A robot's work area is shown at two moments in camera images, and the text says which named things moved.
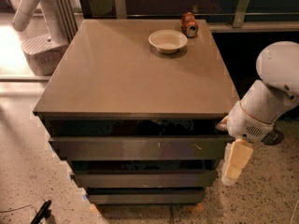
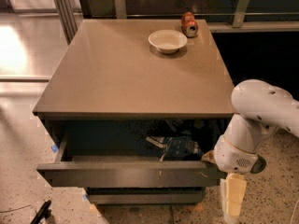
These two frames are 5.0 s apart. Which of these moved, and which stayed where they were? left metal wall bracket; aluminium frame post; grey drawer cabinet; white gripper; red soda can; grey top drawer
Moved: grey top drawer; white gripper
Stayed: left metal wall bracket; aluminium frame post; red soda can; grey drawer cabinet
